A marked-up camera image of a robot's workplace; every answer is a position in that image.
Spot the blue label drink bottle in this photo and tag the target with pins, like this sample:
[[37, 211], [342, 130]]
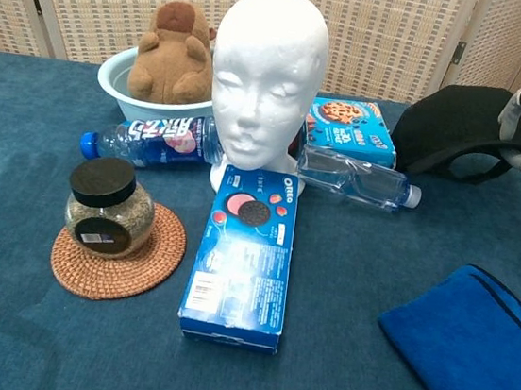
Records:
[[152, 144]]

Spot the white foam mannequin head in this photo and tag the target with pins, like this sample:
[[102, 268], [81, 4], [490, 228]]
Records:
[[267, 62]]

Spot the glass jar with black lid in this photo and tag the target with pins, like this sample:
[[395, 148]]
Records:
[[106, 214]]

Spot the brown capybara plush toy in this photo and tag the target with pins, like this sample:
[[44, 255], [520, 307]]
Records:
[[172, 65]]

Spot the black screen hinge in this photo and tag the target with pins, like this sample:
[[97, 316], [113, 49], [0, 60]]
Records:
[[458, 53], [37, 3]]

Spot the light blue plastic basin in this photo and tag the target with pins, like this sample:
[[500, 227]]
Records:
[[112, 86]]

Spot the black baseball cap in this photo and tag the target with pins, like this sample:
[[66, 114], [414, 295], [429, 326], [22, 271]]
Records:
[[450, 123]]

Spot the round woven rattan coaster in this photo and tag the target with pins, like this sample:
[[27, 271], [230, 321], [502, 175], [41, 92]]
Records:
[[147, 267]]

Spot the blue chocolate chip cookie box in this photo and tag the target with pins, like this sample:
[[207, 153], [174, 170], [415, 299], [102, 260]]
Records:
[[354, 130]]

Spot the blue tissue pack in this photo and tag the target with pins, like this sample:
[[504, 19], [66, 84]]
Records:
[[238, 259]]

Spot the clear plastic water bottle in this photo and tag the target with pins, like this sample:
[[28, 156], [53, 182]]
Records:
[[362, 181]]

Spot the blue carpet table cover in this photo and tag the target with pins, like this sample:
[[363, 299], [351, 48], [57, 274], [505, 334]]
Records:
[[11, 326]]

